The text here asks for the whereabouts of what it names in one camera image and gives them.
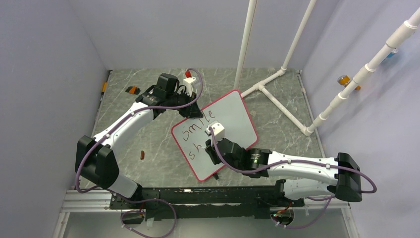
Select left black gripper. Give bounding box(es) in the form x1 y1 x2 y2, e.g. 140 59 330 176
166 89 202 118

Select red framed whiteboard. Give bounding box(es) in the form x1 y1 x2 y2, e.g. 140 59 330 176
171 90 259 181

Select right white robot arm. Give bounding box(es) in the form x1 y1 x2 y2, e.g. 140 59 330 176
205 138 362 206

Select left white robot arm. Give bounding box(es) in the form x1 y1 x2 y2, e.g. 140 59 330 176
75 68 204 208

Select black orange brush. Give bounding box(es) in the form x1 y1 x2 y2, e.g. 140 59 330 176
125 86 141 95

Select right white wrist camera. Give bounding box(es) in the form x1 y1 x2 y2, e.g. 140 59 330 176
205 121 225 141

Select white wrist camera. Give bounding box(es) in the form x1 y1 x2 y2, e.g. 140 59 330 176
205 121 225 141
183 71 200 97

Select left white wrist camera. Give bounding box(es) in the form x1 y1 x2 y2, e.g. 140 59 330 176
183 71 200 97

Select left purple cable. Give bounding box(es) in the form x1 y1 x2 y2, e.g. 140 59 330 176
74 68 204 194

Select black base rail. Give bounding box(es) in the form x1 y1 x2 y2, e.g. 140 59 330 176
109 185 304 221

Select white pvc pipe frame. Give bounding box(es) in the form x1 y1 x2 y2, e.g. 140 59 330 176
233 0 317 136

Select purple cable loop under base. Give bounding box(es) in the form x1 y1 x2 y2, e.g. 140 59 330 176
120 200 177 238

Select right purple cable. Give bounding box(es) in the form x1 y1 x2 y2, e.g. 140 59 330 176
209 127 377 230

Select orange yellow wall fitting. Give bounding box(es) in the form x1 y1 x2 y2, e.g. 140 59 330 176
337 75 351 87

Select aluminium frame rail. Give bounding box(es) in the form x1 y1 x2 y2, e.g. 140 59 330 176
53 190 359 238

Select blue wall fitting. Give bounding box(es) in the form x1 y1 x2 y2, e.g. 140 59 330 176
386 48 398 59

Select white pipe on wall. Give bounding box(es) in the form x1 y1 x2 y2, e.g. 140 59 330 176
303 9 420 136

